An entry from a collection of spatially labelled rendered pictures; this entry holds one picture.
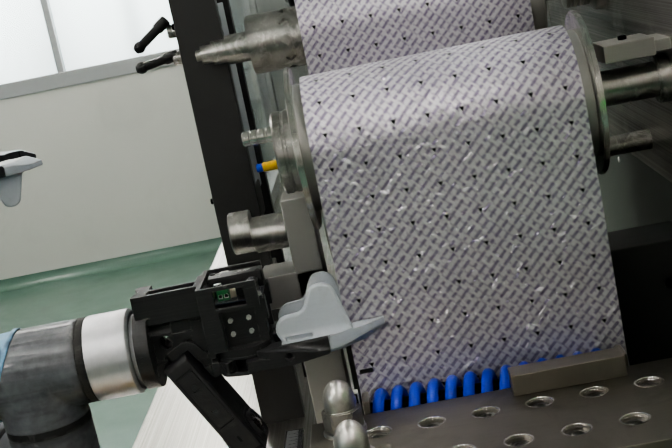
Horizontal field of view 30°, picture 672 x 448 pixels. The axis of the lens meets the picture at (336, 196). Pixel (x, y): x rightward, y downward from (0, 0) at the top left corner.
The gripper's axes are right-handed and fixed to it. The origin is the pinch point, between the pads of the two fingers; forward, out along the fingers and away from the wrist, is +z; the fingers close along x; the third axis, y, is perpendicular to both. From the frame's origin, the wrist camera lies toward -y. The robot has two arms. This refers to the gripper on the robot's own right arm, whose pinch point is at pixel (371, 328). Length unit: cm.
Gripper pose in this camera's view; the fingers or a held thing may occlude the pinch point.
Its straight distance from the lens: 110.1
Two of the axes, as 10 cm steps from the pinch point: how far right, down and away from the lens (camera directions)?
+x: 0.1, -1.9, 9.8
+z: 9.8, -1.9, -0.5
